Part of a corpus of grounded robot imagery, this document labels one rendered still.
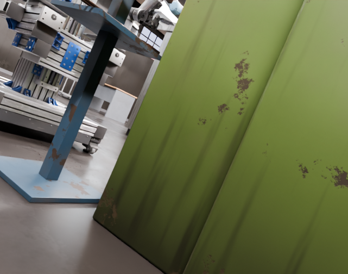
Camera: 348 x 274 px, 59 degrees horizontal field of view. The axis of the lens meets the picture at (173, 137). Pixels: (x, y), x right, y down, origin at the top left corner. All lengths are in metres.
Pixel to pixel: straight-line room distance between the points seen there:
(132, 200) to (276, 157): 0.53
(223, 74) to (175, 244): 0.56
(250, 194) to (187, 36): 0.60
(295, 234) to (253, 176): 0.16
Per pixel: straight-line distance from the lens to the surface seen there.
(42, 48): 2.06
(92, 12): 1.19
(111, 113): 8.31
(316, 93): 0.83
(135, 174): 1.09
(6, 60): 9.04
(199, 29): 1.13
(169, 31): 5.42
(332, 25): 0.89
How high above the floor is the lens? 0.43
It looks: 1 degrees down
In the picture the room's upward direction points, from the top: 24 degrees clockwise
